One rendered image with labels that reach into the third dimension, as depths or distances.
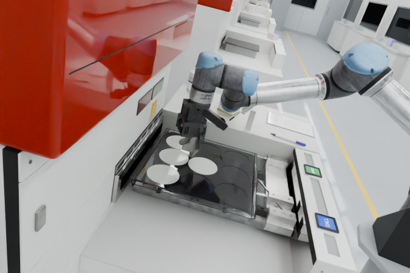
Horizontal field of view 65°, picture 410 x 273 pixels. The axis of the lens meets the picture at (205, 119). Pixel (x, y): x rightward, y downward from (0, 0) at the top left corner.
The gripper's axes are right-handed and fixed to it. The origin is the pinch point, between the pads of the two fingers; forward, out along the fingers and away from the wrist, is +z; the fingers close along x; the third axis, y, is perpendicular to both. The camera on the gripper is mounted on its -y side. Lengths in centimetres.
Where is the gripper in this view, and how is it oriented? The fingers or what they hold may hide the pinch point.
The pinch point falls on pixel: (193, 153)
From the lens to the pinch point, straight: 111.9
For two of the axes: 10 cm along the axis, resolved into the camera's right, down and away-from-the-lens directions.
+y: -9.2, -0.5, -3.9
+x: 3.3, 4.7, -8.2
